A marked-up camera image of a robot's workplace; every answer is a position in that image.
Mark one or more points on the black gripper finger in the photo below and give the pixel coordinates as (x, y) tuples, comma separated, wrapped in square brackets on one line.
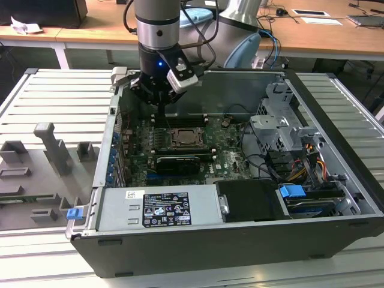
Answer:
[(144, 90), (171, 96)]

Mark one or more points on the black RAM slot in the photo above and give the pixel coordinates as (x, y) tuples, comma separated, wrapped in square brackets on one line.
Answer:
[(186, 154), (186, 122), (186, 150), (186, 117)]

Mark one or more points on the CPU socket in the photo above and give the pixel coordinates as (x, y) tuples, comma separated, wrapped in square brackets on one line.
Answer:
[(171, 146)]

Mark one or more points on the blue slot retainer clip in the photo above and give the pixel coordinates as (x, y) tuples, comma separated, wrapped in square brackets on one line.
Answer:
[(109, 180), (113, 156), (111, 169), (115, 137)]

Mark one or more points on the black graphics card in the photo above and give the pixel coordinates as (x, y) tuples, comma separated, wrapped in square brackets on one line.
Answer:
[(177, 165)]

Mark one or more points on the green motherboard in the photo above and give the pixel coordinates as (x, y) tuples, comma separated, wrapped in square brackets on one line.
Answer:
[(231, 162)]

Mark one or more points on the white plastic connector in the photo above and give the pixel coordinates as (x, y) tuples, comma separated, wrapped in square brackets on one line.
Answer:
[(258, 62)]

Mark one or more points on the silver metal drive cage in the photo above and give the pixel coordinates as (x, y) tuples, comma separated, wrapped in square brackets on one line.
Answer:
[(270, 129)]

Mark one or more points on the black computer box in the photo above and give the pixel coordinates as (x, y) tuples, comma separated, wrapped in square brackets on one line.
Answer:
[(45, 12)]

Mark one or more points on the grey power supply with label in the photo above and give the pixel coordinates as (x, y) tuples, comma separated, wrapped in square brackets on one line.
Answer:
[(120, 207)]

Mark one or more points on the black plastic shroud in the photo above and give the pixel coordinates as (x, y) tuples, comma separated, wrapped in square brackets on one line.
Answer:
[(252, 201)]

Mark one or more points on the crumpled white paper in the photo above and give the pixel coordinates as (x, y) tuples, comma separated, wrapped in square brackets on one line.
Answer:
[(24, 26)]

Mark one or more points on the grey parts rack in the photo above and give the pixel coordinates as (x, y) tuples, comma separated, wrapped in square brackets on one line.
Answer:
[(36, 168)]

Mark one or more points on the black computer mouse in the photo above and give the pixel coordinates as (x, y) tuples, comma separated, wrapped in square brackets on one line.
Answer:
[(281, 12)]

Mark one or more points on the blue case latch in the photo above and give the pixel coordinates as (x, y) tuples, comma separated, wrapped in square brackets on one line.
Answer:
[(73, 214)]

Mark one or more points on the blue disk carrier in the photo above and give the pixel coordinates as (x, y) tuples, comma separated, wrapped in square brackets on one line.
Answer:
[(291, 191)]

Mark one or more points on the green RAM stick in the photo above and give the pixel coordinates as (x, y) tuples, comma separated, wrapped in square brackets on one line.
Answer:
[(27, 198)]

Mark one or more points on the black open PC case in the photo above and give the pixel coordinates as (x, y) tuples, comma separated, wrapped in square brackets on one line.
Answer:
[(210, 252)]

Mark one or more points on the white paper sheet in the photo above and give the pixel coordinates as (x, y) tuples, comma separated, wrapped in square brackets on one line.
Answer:
[(321, 21)]

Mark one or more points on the grey laptop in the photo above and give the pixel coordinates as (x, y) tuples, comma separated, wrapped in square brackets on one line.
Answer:
[(366, 20)]

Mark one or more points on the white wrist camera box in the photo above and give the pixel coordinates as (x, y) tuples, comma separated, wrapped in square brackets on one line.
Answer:
[(181, 82)]

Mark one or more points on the wooden desk white frame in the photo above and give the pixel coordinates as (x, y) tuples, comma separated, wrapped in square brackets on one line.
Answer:
[(105, 27), (49, 31)]

